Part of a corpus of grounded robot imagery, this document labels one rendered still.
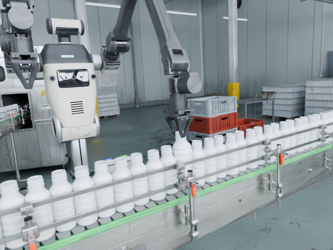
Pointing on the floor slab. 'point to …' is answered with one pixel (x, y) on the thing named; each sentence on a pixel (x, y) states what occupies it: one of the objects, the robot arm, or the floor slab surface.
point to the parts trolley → (255, 104)
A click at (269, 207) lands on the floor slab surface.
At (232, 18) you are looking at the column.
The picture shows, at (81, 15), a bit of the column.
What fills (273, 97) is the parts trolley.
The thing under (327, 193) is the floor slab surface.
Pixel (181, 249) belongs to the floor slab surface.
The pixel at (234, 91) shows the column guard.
